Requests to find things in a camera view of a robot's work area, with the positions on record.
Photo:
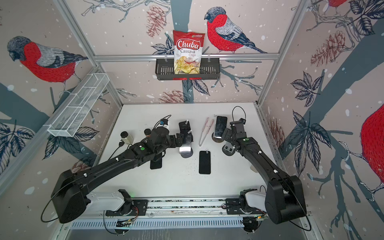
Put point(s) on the orange spice jar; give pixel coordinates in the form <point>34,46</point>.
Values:
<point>147,132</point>

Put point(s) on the pale spice jar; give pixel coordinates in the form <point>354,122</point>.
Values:
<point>127,138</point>

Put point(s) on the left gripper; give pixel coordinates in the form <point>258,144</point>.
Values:
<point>180,140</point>

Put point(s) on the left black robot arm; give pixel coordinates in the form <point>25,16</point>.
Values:
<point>69,196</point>

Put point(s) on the white mesh wall basket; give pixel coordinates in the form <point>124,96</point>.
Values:
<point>72,116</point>

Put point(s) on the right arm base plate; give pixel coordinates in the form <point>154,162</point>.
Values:
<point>235,206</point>

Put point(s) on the aluminium rail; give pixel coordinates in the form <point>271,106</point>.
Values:
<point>161,207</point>

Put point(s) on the black phone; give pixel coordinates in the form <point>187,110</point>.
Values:
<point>205,162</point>
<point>156,164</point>
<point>221,125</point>

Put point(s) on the black wire wall basket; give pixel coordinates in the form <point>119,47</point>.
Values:
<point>206,69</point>

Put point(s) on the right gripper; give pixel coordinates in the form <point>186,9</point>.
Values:
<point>226,135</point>

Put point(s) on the Chuba cassava chips bag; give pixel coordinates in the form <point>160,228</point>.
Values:
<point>188,50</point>

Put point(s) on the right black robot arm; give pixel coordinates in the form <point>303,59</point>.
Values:
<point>284,199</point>

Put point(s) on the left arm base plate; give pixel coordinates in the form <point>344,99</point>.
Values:
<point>135,208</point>

